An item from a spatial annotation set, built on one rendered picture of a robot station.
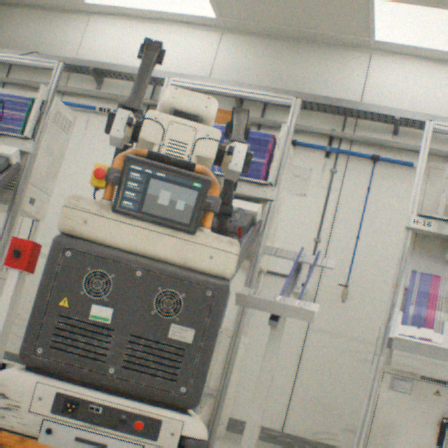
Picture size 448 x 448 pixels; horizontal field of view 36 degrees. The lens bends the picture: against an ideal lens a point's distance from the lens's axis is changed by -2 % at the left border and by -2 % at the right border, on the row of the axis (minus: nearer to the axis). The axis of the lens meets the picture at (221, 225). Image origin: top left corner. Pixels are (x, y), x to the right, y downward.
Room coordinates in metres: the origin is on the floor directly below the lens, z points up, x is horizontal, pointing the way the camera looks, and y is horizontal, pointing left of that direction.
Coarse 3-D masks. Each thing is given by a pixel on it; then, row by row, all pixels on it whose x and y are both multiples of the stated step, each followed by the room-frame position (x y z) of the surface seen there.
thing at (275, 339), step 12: (276, 336) 3.11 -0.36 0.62; (276, 348) 3.11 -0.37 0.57; (264, 360) 3.12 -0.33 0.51; (276, 360) 3.11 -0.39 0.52; (264, 372) 3.11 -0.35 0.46; (264, 384) 3.11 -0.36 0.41; (264, 396) 3.11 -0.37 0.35; (252, 408) 3.12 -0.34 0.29; (264, 408) 3.11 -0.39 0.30; (252, 420) 3.11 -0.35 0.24; (252, 432) 3.11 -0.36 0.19; (252, 444) 3.10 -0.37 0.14
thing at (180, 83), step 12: (180, 84) 3.72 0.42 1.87; (192, 84) 3.71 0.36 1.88; (204, 84) 3.68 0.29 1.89; (240, 96) 3.65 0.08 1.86; (252, 96) 3.61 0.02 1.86; (264, 96) 3.59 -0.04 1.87; (276, 96) 3.58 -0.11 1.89; (288, 96) 3.55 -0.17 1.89; (276, 156) 3.48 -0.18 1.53; (276, 168) 3.50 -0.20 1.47; (252, 180) 3.51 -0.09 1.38; (228, 300) 3.09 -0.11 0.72; (204, 396) 3.13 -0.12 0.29
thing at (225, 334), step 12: (228, 336) 3.48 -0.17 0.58; (216, 348) 3.36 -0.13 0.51; (228, 348) 3.54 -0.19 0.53; (240, 348) 3.82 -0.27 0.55; (216, 360) 3.36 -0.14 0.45; (240, 360) 3.90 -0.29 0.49; (216, 372) 3.42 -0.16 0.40; (240, 372) 3.97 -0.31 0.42; (216, 384) 3.49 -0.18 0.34; (216, 396) 3.54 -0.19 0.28; (228, 396) 3.83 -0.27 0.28; (204, 408) 3.36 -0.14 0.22; (228, 408) 3.91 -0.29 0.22; (204, 420) 3.43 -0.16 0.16
